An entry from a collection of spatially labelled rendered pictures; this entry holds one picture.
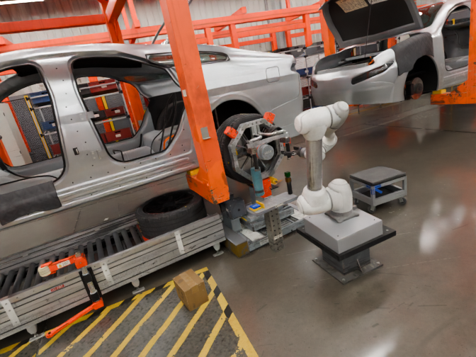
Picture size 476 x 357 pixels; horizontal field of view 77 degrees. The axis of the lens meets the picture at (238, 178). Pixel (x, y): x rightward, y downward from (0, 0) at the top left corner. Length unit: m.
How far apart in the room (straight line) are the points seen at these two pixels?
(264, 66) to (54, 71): 1.92
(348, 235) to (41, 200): 2.36
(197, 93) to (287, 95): 1.36
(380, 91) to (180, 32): 3.27
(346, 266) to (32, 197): 2.48
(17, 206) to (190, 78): 1.68
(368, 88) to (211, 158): 3.06
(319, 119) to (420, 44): 3.59
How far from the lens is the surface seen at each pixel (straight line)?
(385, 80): 4.93
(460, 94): 5.66
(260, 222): 2.95
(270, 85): 3.38
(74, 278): 2.66
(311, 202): 2.09
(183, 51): 2.44
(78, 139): 2.83
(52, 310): 2.77
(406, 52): 5.08
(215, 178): 2.54
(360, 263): 2.47
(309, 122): 1.81
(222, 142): 2.68
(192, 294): 2.32
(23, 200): 2.93
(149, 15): 12.52
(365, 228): 2.20
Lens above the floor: 1.49
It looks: 18 degrees down
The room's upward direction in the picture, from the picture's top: 12 degrees counter-clockwise
